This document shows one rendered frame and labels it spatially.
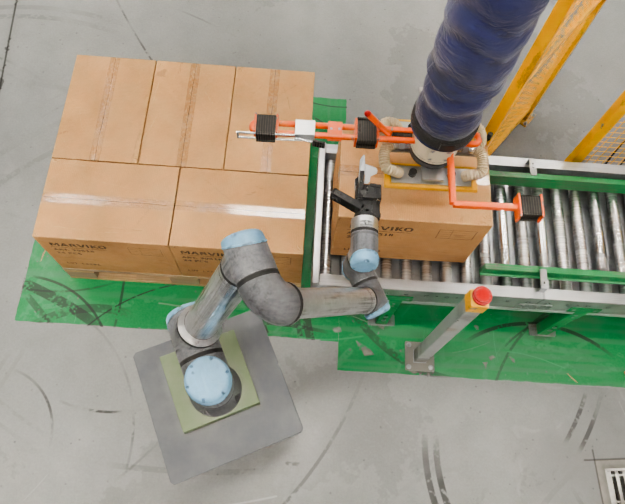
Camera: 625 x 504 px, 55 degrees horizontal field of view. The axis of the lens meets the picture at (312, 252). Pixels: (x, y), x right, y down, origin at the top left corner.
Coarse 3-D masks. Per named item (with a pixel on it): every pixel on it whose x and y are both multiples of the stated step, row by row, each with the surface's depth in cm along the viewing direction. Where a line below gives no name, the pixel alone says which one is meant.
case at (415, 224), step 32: (352, 160) 238; (352, 192) 232; (384, 192) 233; (416, 192) 234; (448, 192) 234; (480, 192) 235; (384, 224) 233; (416, 224) 231; (448, 224) 230; (480, 224) 230; (384, 256) 264; (416, 256) 262; (448, 256) 260
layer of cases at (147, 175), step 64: (128, 64) 299; (192, 64) 300; (64, 128) 283; (128, 128) 285; (192, 128) 287; (64, 192) 271; (128, 192) 272; (192, 192) 274; (256, 192) 276; (64, 256) 284; (128, 256) 279; (192, 256) 275
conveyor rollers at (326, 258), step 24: (504, 192) 282; (552, 192) 284; (576, 192) 283; (504, 216) 276; (552, 216) 281; (576, 216) 279; (600, 216) 279; (504, 240) 272; (576, 240) 275; (600, 240) 274; (384, 264) 265; (408, 264) 265; (480, 264) 269; (528, 264) 268; (600, 264) 270; (624, 264) 270; (600, 288) 268; (624, 288) 266
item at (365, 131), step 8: (360, 120) 209; (368, 120) 209; (360, 128) 208; (368, 128) 208; (376, 128) 208; (360, 136) 207; (368, 136) 207; (376, 136) 207; (360, 144) 208; (368, 144) 208; (376, 144) 208
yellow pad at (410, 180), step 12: (408, 168) 217; (420, 168) 217; (444, 168) 218; (456, 168) 218; (468, 168) 219; (384, 180) 215; (396, 180) 215; (408, 180) 215; (420, 180) 215; (444, 180) 216; (456, 180) 216; (468, 192) 217
